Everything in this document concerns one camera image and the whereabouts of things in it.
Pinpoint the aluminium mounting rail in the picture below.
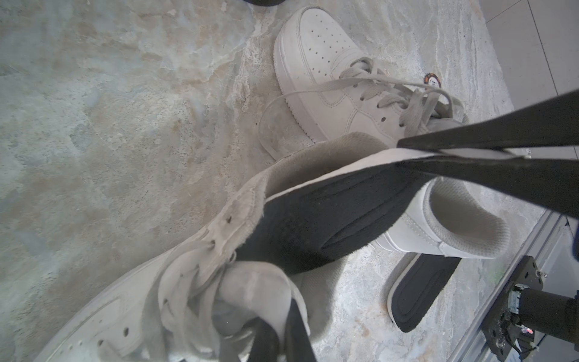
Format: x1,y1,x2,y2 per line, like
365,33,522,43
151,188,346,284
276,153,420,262
449,211,578,361

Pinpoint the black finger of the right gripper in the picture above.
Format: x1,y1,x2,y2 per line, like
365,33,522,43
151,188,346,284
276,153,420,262
248,300,317,362

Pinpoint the white sneaker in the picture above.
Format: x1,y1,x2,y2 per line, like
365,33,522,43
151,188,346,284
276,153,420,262
38,133,385,361
274,7,510,259

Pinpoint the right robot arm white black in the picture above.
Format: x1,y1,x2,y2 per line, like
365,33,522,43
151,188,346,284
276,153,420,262
283,284,578,361

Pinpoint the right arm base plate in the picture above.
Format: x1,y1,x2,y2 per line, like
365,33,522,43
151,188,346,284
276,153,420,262
481,256,544,361

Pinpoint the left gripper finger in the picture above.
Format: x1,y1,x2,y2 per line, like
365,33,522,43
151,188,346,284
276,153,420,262
401,156,578,219
397,90,578,151

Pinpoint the black insole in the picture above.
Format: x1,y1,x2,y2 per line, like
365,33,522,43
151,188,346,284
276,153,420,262
237,163,511,275
384,253,461,333

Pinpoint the black stand with microphone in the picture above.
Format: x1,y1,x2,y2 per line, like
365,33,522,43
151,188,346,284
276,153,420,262
244,0,285,7

